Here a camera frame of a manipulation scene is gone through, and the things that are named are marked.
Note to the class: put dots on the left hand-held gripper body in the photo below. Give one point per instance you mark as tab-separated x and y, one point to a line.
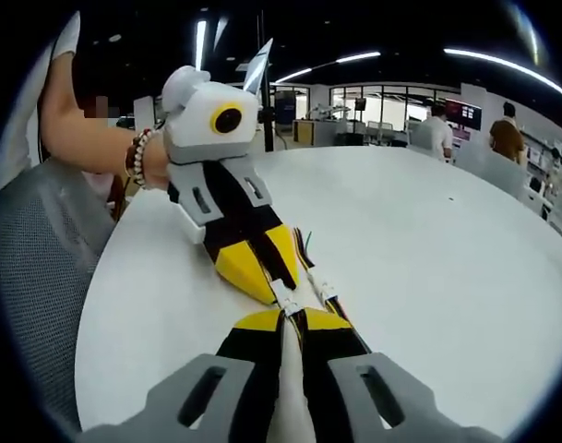
197	124

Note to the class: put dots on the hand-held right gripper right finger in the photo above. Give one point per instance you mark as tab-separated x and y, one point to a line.
377	397

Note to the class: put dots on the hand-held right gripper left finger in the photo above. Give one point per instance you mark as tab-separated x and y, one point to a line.
193	392

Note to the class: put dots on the person's left hand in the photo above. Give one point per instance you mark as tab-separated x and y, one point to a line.
156	164

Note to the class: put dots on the person's right hand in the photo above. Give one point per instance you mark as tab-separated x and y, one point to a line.
294	406

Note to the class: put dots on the straight ceiling strip light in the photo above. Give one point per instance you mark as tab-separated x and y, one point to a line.
201	44

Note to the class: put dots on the short ceiling strip light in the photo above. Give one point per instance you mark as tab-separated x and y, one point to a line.
359	56

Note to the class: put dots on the white office chair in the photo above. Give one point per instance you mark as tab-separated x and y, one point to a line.
423	138

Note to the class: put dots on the person's white shirt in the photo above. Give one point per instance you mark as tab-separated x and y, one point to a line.
17	129

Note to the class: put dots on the grey mesh office chair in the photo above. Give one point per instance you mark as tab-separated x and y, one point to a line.
40	277

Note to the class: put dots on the white storage shelf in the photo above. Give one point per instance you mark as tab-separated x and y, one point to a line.
557	184

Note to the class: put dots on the long curved ceiling strip light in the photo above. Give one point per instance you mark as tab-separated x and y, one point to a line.
506	64

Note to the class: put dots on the wall monitor with red screen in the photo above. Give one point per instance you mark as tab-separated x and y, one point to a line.
462	113

